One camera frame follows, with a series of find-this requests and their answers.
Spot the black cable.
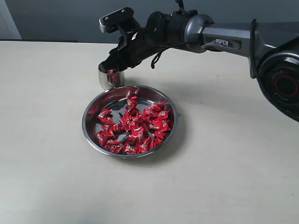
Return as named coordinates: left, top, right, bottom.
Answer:
left=149, top=41, right=215, bottom=70

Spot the red candy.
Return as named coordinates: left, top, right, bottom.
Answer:
left=149, top=119, right=170, bottom=132
left=96, top=131, right=109, bottom=147
left=127, top=95, right=138, bottom=109
left=122, top=142, right=138, bottom=155
left=107, top=69, right=115, bottom=75
left=131, top=126, right=144, bottom=139

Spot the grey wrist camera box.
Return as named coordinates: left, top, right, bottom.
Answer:
left=99, top=7, right=141, bottom=33

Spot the stainless steel cup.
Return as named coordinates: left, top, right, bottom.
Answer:
left=98, top=71, right=125, bottom=90

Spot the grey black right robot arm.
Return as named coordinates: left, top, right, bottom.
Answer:
left=99, top=7, right=299, bottom=120

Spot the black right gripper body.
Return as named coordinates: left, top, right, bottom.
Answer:
left=119, top=11, right=171, bottom=68

